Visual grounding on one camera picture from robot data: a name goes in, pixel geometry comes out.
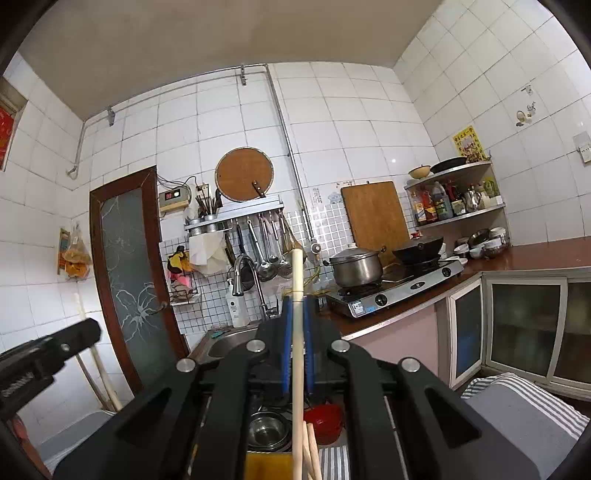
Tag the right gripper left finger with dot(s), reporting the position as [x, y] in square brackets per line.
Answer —
[190, 424]

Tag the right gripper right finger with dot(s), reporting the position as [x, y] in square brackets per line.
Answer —
[402, 421]

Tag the person hand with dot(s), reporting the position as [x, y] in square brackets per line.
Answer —
[19, 430]

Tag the steel bowl under sink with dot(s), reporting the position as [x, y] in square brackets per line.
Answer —
[268, 432]

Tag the red bowl under sink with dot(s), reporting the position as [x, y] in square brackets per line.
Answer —
[328, 420]

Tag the steel sink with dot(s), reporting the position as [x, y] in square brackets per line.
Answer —
[218, 342]

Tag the yellow plastic utensil holder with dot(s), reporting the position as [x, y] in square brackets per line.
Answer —
[268, 466]

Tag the hanging plastic bag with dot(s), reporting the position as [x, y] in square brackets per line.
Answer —
[77, 260]

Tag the white soap bottle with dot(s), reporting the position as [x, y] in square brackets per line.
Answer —
[237, 307]

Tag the gas stove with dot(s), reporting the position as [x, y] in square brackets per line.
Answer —
[396, 286]

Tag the grey striped tablecloth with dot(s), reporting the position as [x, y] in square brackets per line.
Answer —
[545, 428]

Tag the brown framed glass door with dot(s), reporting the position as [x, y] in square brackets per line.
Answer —
[132, 289]

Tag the steel cooking pot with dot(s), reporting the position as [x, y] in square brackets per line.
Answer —
[356, 267]

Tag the black wok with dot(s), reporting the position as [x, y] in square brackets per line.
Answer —
[419, 251]

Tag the rectangular wooden cutting board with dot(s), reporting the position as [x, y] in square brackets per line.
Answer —
[376, 218]

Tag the corner shelf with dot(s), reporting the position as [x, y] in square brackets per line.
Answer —
[463, 197]

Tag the red box in window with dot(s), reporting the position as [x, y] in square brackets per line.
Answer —
[7, 125]

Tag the round wooden board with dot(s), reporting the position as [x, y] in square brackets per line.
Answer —
[244, 174]

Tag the wooden stick by wall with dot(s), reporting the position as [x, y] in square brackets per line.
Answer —
[96, 391]
[113, 399]

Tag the wall utensil rack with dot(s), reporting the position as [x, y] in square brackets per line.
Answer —
[224, 216]

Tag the wall control box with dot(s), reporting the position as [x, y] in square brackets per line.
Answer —
[174, 199]

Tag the yellow wall poster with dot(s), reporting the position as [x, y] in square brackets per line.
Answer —
[469, 146]

